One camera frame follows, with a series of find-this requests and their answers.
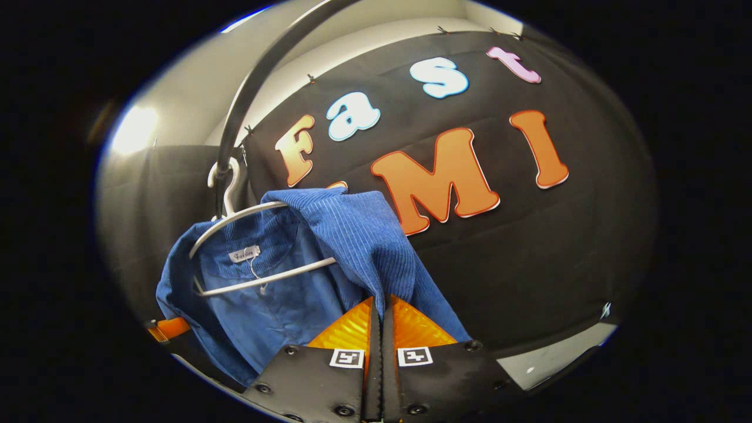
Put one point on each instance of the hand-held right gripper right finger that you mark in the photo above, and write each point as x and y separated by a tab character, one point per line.
446	382

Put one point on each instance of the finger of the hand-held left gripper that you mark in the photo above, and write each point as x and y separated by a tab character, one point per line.
170	328

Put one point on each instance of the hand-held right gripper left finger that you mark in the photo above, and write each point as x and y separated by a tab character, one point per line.
317	382

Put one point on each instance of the white clothes hanger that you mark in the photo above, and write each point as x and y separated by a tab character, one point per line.
270	277

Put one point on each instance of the black clothes rack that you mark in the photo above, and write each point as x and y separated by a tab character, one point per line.
247	94

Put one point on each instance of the black backdrop cloth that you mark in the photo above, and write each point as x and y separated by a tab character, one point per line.
529	247

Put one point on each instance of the small pale clip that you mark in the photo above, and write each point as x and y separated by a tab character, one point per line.
606	309

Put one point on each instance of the ceiling light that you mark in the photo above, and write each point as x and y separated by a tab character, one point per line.
135	129

